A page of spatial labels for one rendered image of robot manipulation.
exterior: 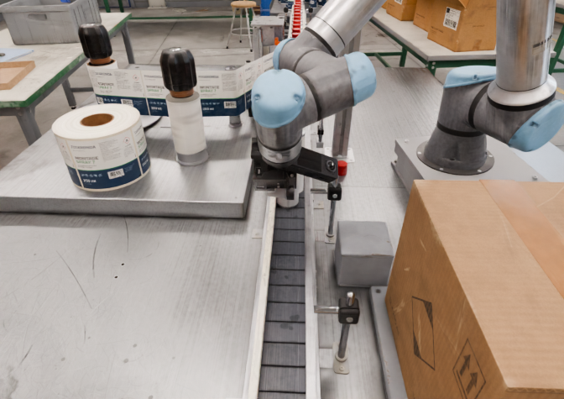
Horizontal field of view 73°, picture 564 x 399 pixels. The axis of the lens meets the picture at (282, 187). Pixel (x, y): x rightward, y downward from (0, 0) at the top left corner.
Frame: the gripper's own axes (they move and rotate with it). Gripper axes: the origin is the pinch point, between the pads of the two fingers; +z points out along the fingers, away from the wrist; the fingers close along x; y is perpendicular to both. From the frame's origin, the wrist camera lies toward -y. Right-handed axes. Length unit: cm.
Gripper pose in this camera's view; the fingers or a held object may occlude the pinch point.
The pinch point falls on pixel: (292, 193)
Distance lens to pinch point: 83.3
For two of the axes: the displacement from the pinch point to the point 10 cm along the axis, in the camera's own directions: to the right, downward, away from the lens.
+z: 0.2, 4.2, 9.1
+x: -0.4, 9.1, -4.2
